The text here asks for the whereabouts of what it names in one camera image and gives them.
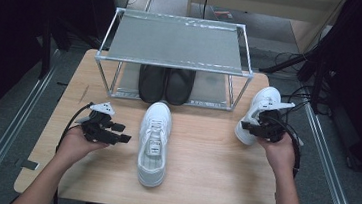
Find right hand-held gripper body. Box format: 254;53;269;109
254;98;296;146

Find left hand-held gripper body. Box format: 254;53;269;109
79;99;119;146

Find white sneaker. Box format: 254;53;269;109
232;82;284;149
134;99;175;190

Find metal shoe rack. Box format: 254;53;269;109
90;5;260;114

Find person's left hand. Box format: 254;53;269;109
54;124;112;171

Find person's right hand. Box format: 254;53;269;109
253;129;300;181

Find black tripod stand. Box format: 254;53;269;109
254;45;329;114

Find grey tape piece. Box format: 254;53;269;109
14;157;41;172

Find small red object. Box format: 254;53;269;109
212;8;235;21

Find wooden cabinet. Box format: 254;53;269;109
183;0;348;59

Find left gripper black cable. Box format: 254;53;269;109
50;98;96;204

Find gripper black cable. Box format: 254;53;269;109
50;98;96;204
255;114;306;179

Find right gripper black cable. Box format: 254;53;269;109
255;114;306;179

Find black floor cables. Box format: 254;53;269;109
267;50;317;127

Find metal floor rail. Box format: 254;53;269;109
294;101;362;204
0;42;61;204

